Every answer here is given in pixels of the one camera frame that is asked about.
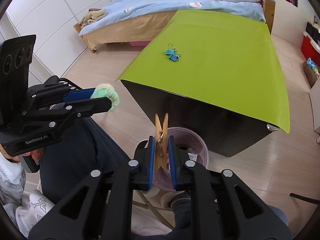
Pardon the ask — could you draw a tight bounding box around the green white fuzzy scrunchie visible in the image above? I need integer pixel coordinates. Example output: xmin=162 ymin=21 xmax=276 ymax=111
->
xmin=90 ymin=83 xmax=120 ymax=112

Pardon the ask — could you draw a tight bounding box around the wooden clothespin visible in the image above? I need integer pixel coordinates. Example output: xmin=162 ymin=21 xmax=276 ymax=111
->
xmin=154 ymin=113 xmax=169 ymax=171

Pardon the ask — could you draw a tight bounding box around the pink plastic trash bin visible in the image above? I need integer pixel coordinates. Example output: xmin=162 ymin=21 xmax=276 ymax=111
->
xmin=137 ymin=126 xmax=209 ymax=193

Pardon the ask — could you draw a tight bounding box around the person's left hand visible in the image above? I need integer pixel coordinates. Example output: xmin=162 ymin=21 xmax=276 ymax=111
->
xmin=0 ymin=145 xmax=44 ymax=163

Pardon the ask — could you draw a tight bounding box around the folded beige blanket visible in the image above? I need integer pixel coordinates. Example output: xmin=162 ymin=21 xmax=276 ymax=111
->
xmin=79 ymin=8 xmax=108 ymax=27

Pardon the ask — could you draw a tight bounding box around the wooden bed with blue duvet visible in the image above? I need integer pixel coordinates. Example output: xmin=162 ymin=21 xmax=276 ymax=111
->
xmin=74 ymin=0 xmax=267 ymax=52

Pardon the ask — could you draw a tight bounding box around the white wardrobe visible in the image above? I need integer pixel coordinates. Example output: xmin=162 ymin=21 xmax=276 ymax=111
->
xmin=1 ymin=0 xmax=110 ymax=82

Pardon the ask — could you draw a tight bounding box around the light blue binder clip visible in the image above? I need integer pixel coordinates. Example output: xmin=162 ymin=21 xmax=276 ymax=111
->
xmin=165 ymin=43 xmax=177 ymax=56

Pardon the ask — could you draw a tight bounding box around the dark blue binder clip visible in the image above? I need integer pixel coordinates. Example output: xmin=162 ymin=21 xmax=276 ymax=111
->
xmin=168 ymin=53 xmax=181 ymax=62

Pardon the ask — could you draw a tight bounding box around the white drawer cabinet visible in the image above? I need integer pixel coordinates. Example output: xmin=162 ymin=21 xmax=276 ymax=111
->
xmin=309 ymin=79 xmax=320 ymax=133

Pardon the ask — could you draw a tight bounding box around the brown basket with toys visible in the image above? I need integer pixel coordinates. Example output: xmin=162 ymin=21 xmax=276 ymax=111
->
xmin=303 ymin=57 xmax=319 ymax=88

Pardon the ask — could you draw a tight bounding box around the red storage box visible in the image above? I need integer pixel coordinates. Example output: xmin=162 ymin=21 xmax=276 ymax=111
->
xmin=301 ymin=31 xmax=320 ymax=65

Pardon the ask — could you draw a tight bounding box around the white shelf unit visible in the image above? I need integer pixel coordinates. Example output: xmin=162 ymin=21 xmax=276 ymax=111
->
xmin=272 ymin=0 xmax=297 ymax=37

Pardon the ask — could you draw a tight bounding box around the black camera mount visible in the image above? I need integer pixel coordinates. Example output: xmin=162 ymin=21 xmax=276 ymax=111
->
xmin=0 ymin=34 xmax=36 ymax=127

